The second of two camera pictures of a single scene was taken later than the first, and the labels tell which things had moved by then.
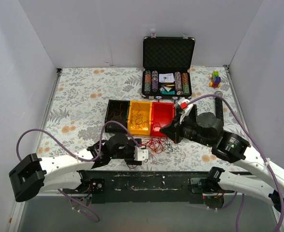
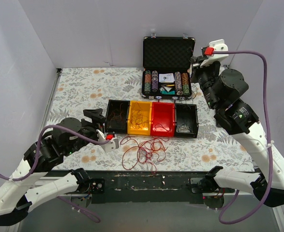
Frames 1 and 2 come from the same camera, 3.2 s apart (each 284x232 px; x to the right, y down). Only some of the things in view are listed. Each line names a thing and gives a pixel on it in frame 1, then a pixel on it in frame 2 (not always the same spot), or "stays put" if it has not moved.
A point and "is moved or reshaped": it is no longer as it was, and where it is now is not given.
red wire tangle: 158,142 is moved or reshaped
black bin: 117,110 stays put
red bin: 161,113 stays put
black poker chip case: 167,63 stays put
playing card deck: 166,78 stays put
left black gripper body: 131,156 -> 97,124
